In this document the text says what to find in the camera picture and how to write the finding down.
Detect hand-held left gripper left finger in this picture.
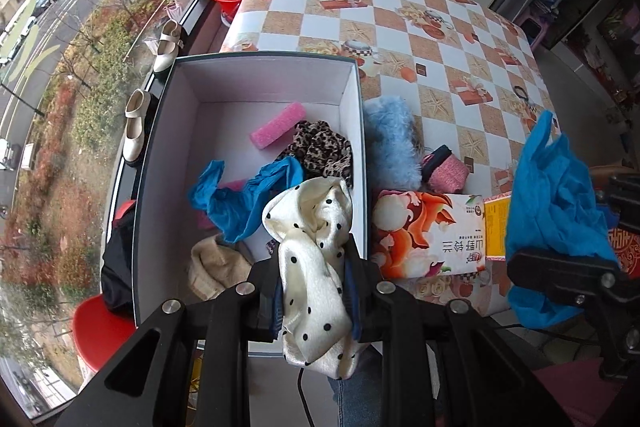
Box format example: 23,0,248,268
52,252,287,427

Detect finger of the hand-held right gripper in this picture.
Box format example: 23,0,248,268
506,249,640,382
592,174,640,228

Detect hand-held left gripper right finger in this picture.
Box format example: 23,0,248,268
342,237,573,427

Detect cream polka dot scrunchie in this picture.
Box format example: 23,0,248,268
262,177,372,381

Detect blue sheer cloth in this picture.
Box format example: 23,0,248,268
188,157,306,244
504,110,622,331

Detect beige knitted cloth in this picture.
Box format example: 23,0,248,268
188,234,254,302

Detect leopard print scrunchie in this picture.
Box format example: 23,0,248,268
277,120,355,188

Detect white cardboard box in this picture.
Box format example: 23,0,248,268
131,53,374,360

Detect large pink sponge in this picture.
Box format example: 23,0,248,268
250,103,307,151

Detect red patterned packet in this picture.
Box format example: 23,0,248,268
606,227,640,280

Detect person's jeans leg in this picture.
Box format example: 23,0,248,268
327,347,397,427

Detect orange printed carton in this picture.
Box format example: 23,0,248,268
372,189,512,281

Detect pink knitted pouch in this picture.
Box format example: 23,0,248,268
421,145,471,194

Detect black cloth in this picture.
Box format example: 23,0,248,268
100,207,137,316

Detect light blue fluffy scrunchie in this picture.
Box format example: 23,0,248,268
363,96,426,190

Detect red plastic stool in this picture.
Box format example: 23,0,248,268
72,294,139,389

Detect pink plastic stool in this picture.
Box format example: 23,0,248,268
520,16,547,48

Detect cream heeled shoe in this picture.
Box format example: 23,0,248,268
152,19,184,74
122,89,152,166

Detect checkered printed tablecloth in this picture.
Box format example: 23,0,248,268
220,0,557,324

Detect red plastic basin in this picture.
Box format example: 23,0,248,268
207,0,247,28

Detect black cable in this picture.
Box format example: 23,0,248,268
297,369,315,427

